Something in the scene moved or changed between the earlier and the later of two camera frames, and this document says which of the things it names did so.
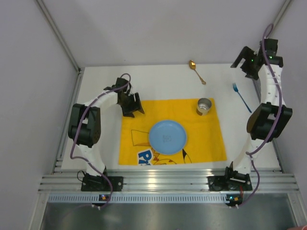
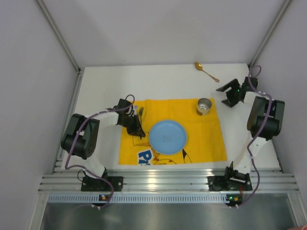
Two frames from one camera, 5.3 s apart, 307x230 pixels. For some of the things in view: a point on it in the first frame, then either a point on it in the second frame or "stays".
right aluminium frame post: (284, 8) stays
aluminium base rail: (67, 180) stays
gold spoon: (193, 65) -> (198, 65)
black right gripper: (246, 60) -> (230, 93)
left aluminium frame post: (65, 45) stays
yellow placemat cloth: (204, 142) stays
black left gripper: (131, 103) -> (134, 129)
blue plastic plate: (167, 137) stays
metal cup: (204, 105) stays
